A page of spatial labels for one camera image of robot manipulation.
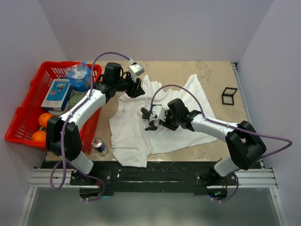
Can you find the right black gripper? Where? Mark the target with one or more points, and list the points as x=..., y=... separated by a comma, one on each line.
x=166, y=123

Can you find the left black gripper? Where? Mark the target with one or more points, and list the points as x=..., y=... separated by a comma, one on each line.
x=136, y=90

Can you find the white printed t-shirt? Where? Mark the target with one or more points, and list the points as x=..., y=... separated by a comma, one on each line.
x=132, y=144

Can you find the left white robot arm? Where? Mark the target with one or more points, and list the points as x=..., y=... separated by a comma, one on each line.
x=62, y=133

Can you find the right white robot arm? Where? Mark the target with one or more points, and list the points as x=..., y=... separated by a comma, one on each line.
x=244, y=146

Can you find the blue plastic bag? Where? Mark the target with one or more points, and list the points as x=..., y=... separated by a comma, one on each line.
x=79, y=76

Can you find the blue red drink can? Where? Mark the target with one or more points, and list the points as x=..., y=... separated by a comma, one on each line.
x=98, y=144

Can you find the blue white razor box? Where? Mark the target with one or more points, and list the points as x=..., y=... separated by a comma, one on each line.
x=57, y=96

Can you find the upper orange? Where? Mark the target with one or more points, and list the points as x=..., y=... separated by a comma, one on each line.
x=43, y=119

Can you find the orange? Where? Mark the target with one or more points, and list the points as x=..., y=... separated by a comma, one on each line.
x=43, y=119
x=39, y=136

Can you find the lower orange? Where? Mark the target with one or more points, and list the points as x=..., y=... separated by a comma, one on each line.
x=39, y=136

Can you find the red plastic basket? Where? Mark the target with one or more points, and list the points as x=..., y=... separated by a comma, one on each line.
x=25, y=121

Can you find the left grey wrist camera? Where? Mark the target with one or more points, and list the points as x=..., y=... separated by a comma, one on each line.
x=135, y=70

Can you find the black metal bracket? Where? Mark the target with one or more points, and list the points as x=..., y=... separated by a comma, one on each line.
x=228, y=96

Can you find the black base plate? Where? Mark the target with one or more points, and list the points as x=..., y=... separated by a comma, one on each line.
x=157, y=177

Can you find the aluminium rail frame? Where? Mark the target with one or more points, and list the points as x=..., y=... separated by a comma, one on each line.
x=256, y=177

